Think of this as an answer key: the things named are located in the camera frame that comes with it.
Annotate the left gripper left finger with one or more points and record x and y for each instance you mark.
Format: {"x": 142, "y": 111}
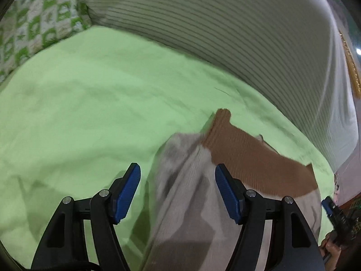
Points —
{"x": 63, "y": 244}

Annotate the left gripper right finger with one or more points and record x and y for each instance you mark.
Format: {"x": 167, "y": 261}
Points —
{"x": 292, "y": 245}

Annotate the beige knit sweater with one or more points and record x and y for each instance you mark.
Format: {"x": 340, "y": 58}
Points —
{"x": 202, "y": 182}

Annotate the person's right hand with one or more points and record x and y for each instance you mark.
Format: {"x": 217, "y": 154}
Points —
{"x": 328, "y": 246}

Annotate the green bed sheet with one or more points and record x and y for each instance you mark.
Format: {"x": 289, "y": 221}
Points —
{"x": 74, "y": 116}

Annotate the gold framed floral painting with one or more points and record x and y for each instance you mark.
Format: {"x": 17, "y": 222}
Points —
{"x": 352, "y": 63}

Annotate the striped white headboard cover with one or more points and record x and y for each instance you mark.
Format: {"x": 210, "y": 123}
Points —
{"x": 288, "y": 50}

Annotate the green white checkered pillow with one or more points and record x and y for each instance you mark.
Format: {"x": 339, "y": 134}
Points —
{"x": 30, "y": 26}

